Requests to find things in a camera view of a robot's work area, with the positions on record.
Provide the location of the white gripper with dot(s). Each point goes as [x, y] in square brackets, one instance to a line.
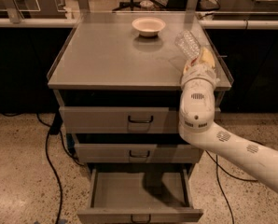
[199, 71]

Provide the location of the clear plastic water bottle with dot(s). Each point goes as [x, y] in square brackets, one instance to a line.
[188, 44]

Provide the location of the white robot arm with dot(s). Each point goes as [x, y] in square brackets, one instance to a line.
[197, 123]

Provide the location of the grey drawer cabinet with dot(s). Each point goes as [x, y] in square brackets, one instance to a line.
[105, 62]

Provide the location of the grey top drawer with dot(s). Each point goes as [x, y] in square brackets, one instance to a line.
[113, 119]

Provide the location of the grey drawer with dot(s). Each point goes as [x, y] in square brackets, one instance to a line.
[137, 153]
[113, 119]
[139, 194]

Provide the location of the grey middle drawer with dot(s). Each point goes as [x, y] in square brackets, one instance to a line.
[137, 153]

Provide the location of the grey bottom drawer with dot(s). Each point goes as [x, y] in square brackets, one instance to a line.
[139, 194]

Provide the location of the white paper bowl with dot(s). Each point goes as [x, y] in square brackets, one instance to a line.
[148, 26]

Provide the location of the white cup with straw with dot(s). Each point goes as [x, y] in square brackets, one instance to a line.
[146, 5]

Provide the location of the black power adapter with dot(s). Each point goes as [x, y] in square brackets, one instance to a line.
[56, 124]

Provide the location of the white horizontal rail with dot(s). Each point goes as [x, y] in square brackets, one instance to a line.
[245, 25]

